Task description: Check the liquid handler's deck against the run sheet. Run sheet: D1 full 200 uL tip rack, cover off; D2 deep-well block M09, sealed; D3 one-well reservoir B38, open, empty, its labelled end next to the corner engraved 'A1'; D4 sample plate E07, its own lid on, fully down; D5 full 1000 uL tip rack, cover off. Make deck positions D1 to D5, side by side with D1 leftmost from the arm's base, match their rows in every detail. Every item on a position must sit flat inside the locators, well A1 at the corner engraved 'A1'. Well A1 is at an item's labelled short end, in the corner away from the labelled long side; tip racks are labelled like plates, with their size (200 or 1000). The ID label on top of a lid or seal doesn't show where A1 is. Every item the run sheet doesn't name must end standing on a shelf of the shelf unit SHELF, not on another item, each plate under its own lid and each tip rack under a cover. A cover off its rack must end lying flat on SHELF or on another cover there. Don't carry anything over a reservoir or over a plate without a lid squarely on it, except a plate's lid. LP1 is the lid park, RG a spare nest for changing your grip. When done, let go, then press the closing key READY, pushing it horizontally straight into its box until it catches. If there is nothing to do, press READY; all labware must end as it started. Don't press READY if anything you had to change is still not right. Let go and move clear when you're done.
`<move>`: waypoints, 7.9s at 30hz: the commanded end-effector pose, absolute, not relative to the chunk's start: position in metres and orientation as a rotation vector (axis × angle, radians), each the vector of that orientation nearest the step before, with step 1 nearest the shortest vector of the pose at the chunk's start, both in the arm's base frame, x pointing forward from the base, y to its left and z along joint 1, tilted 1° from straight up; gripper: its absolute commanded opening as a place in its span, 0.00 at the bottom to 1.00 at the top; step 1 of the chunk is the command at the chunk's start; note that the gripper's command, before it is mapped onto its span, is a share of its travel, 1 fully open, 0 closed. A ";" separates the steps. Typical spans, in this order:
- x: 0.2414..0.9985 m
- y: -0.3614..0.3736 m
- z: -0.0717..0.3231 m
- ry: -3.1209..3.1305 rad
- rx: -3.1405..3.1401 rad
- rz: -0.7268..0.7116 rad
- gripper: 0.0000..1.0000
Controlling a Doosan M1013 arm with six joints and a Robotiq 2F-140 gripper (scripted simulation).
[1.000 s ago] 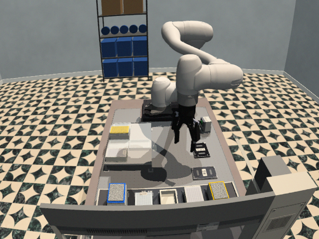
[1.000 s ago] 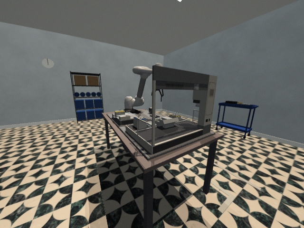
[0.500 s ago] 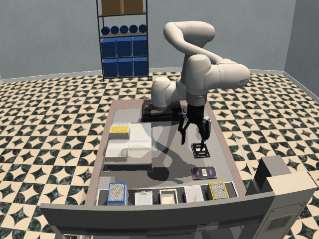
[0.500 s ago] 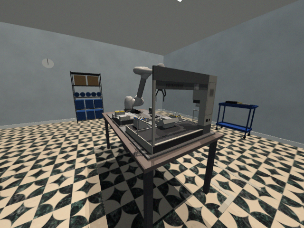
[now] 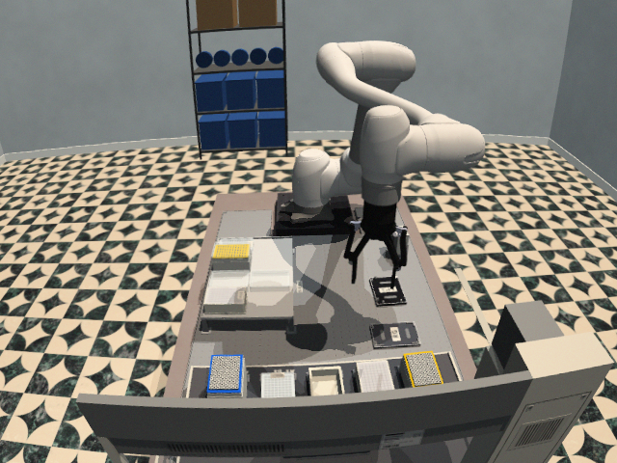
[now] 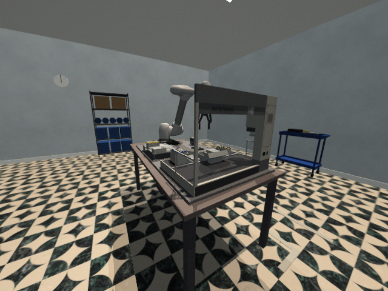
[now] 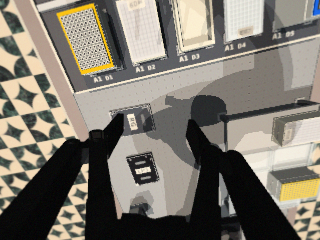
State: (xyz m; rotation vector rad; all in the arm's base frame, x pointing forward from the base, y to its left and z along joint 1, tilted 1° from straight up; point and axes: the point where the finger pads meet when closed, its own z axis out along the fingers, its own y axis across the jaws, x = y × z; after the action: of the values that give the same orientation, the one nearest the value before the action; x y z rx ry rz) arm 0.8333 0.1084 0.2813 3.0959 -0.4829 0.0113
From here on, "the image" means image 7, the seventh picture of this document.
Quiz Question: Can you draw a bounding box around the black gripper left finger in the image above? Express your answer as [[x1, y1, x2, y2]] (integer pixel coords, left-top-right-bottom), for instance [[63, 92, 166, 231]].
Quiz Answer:
[[0, 113, 124, 240]]

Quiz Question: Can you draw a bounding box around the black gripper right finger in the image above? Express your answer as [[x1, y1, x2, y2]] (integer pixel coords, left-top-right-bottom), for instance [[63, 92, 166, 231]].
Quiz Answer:
[[186, 119, 302, 240]]

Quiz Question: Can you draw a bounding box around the beige one-well reservoir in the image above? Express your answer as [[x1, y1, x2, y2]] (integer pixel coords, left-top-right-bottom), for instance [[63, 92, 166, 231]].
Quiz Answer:
[[171, 0, 215, 53]]

